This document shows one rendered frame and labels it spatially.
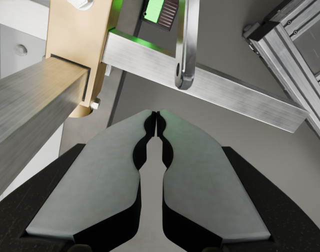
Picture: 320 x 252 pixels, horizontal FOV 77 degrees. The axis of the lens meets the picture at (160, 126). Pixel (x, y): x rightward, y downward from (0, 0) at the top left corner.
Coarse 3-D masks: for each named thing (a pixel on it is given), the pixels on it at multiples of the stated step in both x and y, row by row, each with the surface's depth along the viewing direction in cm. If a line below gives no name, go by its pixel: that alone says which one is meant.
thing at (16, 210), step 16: (80, 144) 8; (64, 160) 7; (32, 176) 7; (48, 176) 7; (16, 192) 6; (32, 192) 6; (48, 192) 6; (0, 208) 6; (16, 208) 6; (32, 208) 6; (0, 224) 5; (16, 224) 5; (0, 240) 5; (16, 240) 5; (32, 240) 5; (48, 240) 5; (64, 240) 5
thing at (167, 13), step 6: (168, 0) 27; (174, 0) 27; (168, 6) 28; (174, 6) 28; (162, 12) 28; (168, 12) 28; (174, 12) 28; (162, 18) 28; (168, 18) 28; (162, 24) 29; (168, 24) 29
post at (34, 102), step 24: (24, 72) 15; (48, 72) 16; (72, 72) 18; (0, 96) 11; (24, 96) 12; (48, 96) 13; (72, 96) 17; (0, 120) 10; (24, 120) 11; (48, 120) 14; (0, 144) 9; (24, 144) 11; (0, 168) 10; (0, 192) 10
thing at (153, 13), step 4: (152, 0) 27; (156, 0) 27; (160, 0) 27; (148, 4) 28; (152, 4) 28; (156, 4) 28; (160, 4) 28; (148, 8) 28; (152, 8) 28; (156, 8) 28; (160, 8) 28; (148, 12) 28; (152, 12) 28; (156, 12) 28; (144, 16) 28; (148, 16) 28; (152, 16) 28; (156, 16) 28; (152, 20) 29; (156, 20) 29
